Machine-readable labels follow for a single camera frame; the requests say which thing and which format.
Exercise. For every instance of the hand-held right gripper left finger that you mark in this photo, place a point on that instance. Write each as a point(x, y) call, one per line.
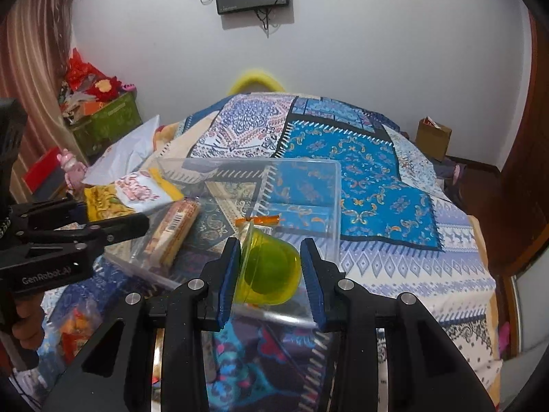
point(227, 274)

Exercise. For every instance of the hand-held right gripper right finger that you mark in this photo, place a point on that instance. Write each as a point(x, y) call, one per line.
point(313, 283)

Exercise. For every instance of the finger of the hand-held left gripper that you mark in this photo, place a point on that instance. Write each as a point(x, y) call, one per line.
point(120, 227)
point(79, 211)

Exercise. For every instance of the green jelly cup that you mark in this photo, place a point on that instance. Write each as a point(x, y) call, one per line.
point(270, 266)

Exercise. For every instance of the clear plastic container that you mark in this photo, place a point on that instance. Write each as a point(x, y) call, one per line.
point(296, 171)

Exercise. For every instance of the person's left hand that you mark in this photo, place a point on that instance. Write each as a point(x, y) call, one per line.
point(30, 322)

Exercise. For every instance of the yellow green patterned packet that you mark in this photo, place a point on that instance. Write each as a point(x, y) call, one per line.
point(101, 206)

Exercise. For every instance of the yellow packet with pink print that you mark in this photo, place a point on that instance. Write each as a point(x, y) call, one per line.
point(141, 189)

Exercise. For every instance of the pink plush toy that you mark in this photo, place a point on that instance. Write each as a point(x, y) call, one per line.
point(70, 167)

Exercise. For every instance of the beige cracker packet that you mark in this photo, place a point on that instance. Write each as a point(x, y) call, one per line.
point(171, 231)

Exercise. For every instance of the red box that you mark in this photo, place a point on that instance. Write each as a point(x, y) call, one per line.
point(40, 171)

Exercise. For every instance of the small orange packet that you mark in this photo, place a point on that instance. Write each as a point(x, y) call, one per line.
point(257, 221)

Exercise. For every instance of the orange snack packet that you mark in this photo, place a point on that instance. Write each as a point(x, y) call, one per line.
point(75, 328)

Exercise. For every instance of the white pillow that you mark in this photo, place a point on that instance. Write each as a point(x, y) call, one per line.
point(124, 150)

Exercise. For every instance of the green storage crate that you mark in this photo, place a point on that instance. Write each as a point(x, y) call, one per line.
point(111, 116)

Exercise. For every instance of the blue printed blanket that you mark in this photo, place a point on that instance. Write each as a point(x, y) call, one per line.
point(364, 171)

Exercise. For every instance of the striped brown curtain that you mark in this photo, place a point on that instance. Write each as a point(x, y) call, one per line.
point(34, 51)

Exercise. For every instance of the purple cloth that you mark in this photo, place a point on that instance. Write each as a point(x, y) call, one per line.
point(450, 174)

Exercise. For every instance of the cardboard box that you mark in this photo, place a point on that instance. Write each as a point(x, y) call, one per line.
point(433, 139)

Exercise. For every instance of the pink cloth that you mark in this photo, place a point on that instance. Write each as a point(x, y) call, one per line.
point(506, 334)

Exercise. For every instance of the wooden door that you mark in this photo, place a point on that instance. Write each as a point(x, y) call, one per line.
point(527, 180)

